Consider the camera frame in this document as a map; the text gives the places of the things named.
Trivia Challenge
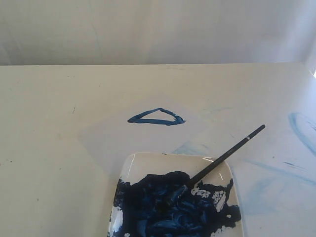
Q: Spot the black paintbrush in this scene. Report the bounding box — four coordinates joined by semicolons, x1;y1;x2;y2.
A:
157;124;266;212

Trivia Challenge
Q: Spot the white paper sheet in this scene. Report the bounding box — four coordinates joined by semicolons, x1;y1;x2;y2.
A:
79;94;206;176

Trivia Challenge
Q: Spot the white square paint plate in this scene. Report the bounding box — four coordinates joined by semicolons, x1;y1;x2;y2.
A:
107;153;244;237

